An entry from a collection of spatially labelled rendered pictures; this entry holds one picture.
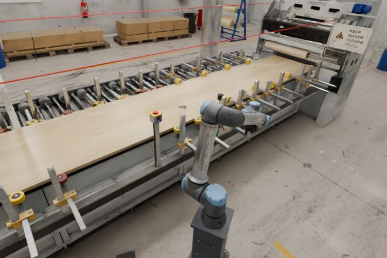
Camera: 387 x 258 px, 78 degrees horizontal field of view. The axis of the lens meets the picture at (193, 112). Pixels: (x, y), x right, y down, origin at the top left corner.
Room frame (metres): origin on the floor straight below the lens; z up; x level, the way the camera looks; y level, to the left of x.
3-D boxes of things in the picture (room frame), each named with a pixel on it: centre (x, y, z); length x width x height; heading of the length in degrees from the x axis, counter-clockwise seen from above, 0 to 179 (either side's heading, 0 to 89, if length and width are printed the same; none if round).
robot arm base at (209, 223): (1.13, -0.18, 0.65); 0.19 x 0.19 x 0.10
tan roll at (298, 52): (4.01, -1.68, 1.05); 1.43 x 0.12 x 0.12; 42
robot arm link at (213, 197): (1.13, -0.18, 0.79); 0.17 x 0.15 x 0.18; 51
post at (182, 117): (1.71, 0.09, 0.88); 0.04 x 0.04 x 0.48; 42
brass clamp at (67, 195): (1.05, 0.82, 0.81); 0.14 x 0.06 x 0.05; 132
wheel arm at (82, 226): (1.00, 0.75, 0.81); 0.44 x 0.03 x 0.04; 42
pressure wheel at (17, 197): (0.98, 1.07, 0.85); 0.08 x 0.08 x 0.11
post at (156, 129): (1.53, 0.28, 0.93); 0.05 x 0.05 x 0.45; 42
